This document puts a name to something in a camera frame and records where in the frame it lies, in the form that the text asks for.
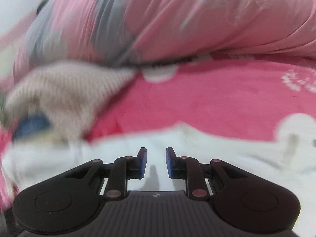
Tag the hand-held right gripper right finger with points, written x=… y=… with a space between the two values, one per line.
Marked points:
x=170 y=164

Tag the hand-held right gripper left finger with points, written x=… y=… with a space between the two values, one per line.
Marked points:
x=142 y=164

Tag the white sweatshirt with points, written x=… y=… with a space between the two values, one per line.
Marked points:
x=246 y=167

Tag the pink floral blanket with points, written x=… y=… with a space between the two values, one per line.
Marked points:
x=209 y=103

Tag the blue jeans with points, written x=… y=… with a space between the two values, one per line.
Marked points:
x=32 y=124

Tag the pink and grey duvet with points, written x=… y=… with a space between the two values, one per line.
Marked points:
x=172 y=17

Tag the beige crumpled garment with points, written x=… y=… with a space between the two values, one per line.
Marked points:
x=3 y=111

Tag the pink and cream headboard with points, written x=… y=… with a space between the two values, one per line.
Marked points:
x=7 y=42

